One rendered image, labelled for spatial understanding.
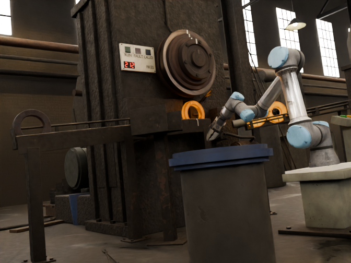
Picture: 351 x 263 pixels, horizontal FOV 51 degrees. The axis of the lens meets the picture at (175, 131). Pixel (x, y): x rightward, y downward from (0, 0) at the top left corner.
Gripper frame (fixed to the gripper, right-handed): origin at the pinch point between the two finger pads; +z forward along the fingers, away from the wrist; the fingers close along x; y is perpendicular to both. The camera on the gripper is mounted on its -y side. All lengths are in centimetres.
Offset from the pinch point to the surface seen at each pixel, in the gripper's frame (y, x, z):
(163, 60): 21, 52, -22
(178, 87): 20.5, 34.8, -11.9
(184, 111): 17.5, 22.6, -0.8
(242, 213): -126, -6, -44
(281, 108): 52, -36, -29
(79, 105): 395, 202, 261
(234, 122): 37.3, -12.3, -5.8
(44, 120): -53, 82, 16
